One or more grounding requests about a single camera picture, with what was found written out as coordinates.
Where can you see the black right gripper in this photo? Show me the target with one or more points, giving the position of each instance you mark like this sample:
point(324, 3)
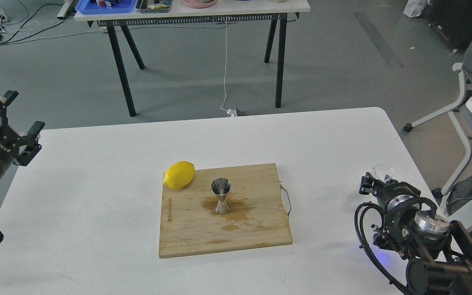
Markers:
point(390, 192)

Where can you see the small clear glass cup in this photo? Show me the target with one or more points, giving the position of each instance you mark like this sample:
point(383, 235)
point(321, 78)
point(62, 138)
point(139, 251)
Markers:
point(381, 169)

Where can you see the steel double jigger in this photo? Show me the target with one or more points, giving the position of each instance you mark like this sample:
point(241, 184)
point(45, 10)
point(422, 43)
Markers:
point(221, 188)

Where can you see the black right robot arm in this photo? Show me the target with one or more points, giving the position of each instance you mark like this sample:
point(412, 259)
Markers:
point(438, 252)

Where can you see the blue plastic tray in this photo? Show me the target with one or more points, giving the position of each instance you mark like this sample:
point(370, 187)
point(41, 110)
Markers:
point(95, 7)

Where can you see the bamboo cutting board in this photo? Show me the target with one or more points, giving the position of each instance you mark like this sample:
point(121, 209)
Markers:
point(190, 225)

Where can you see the white background table black legs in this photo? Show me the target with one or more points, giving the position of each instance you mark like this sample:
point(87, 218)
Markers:
point(218, 11)

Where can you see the yellow lemon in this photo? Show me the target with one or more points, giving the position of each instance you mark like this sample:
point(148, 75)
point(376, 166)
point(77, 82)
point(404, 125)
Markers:
point(179, 175)

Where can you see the white plastic bag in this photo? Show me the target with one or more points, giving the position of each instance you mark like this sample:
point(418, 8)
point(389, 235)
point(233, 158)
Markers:
point(415, 8)

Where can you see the dark tray with items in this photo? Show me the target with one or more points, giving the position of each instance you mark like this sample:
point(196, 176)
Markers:
point(153, 6)

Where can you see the pink plate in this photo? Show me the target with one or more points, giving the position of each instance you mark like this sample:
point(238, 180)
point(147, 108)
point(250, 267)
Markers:
point(199, 3)

